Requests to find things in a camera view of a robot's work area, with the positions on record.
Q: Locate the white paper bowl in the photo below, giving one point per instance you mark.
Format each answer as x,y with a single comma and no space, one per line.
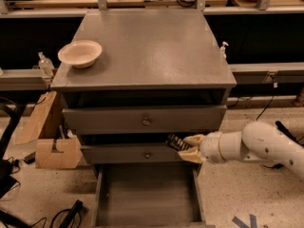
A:
80,54

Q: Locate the brass middle drawer knob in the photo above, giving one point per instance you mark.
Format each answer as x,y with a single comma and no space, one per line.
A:
147,155

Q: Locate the dark chocolate rxbar wrapper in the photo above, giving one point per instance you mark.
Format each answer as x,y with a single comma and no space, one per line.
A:
177,143

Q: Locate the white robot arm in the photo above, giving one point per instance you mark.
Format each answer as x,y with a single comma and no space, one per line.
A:
257,142

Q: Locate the clear plastic bottle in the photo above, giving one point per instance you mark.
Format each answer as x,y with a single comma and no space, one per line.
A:
45,65

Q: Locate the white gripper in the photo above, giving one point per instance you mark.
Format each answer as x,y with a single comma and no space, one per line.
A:
210,147

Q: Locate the brown cardboard box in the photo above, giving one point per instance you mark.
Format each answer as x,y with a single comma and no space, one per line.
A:
57,154

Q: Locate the brass top drawer knob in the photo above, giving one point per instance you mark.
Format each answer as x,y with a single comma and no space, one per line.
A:
146,121

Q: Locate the small white pump bottle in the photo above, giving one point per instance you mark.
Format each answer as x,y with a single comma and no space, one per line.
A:
222,49

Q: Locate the brass drawer knob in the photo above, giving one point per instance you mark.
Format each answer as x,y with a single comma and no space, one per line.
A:
146,121
147,155

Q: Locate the grey top drawer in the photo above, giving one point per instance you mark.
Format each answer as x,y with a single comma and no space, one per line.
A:
128,120

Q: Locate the black device with cable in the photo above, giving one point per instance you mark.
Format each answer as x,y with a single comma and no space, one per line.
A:
71,213

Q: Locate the grey middle drawer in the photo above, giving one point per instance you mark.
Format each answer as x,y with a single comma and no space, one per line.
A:
124,153

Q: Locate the grey wooden drawer cabinet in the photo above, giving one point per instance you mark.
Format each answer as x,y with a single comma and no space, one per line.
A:
151,57

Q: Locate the grey open bottom drawer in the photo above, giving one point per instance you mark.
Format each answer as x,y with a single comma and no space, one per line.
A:
148,195

